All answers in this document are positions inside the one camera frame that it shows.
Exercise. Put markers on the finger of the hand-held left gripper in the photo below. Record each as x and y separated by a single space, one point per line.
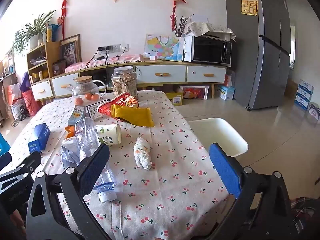
25 165

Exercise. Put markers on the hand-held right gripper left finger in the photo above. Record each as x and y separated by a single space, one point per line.
93 166

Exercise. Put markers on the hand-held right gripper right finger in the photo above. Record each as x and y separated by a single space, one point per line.
222 167

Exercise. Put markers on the grey plastic bag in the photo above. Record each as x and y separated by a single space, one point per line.
70 152

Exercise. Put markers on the crushed clear plastic bottle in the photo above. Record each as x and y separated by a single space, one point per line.
86 135

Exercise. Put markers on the blue cardboard box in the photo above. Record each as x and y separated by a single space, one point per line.
40 136

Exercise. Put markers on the white paper cup green print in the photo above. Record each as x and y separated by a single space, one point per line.
108 133

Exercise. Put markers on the orange peel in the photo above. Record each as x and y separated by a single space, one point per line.
70 130

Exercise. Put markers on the white tissue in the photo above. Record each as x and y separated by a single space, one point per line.
142 155

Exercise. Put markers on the light blue snack packet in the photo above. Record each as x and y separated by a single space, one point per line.
76 115

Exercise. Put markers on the yellow snack wrapper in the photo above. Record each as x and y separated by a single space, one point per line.
136 116

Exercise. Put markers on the crushed red instant noodle bowl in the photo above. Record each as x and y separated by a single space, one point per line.
117 103

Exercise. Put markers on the blue flat object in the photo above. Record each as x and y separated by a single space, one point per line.
3 145

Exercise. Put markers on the white plastic chair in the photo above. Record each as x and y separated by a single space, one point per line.
217 135

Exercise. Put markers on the flat blue bordered packet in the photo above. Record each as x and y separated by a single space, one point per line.
93 110

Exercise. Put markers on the cherry print tablecloth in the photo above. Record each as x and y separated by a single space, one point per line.
162 180

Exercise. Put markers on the red shopping bag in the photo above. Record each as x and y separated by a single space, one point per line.
31 102

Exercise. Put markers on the small orange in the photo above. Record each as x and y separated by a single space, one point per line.
95 97
79 100
88 96

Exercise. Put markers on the white orange plastic bag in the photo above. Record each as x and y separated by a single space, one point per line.
15 92

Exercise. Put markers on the glass teapot with bamboo lid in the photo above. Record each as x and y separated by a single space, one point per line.
85 88

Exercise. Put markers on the clear storage bin red picture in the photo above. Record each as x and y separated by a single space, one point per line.
193 92

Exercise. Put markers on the purple cloth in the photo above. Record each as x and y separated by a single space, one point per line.
25 82

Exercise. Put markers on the yellow cardboard box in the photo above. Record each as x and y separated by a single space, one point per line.
176 98

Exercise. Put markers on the clear plastic snack jar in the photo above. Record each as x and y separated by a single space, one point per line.
124 85

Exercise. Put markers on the person's plaid clothing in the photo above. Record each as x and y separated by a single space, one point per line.
303 212

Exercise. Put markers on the brown tin box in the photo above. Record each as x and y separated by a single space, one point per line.
59 68

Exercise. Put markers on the brown cardboard box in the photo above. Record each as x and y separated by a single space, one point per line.
290 88

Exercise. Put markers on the pink lace cloth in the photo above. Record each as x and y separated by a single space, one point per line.
117 60

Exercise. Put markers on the white wooden low cabinet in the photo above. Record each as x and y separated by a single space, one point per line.
160 73

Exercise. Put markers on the dark framed picture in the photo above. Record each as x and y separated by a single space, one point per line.
68 53

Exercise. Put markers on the grey refrigerator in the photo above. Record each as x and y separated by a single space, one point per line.
250 55

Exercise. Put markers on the wooden shelf unit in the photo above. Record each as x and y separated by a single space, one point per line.
53 52

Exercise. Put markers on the black microwave oven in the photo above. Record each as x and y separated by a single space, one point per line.
210 50

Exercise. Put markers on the white paper bag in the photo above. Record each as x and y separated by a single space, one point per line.
188 50

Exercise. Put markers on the potted green plant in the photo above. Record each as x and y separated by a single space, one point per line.
33 41

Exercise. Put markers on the small white box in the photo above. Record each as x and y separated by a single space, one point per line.
153 56

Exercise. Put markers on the yellow bottle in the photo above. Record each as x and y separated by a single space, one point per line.
49 35

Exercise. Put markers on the blue watering can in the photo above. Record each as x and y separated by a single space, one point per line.
55 33

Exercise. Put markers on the map print paper bag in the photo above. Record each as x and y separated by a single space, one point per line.
162 46

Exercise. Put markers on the floral cloth cover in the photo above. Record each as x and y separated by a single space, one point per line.
202 27

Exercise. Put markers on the dried branches bunch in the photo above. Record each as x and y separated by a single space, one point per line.
180 27

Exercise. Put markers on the yellow paper note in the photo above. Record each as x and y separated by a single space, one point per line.
249 7

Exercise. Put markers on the wooden frame board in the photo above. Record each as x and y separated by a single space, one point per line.
78 47

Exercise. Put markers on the white wall socket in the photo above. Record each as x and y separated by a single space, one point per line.
120 48

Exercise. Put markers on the red tassel wall decoration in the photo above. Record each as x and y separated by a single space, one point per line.
174 15

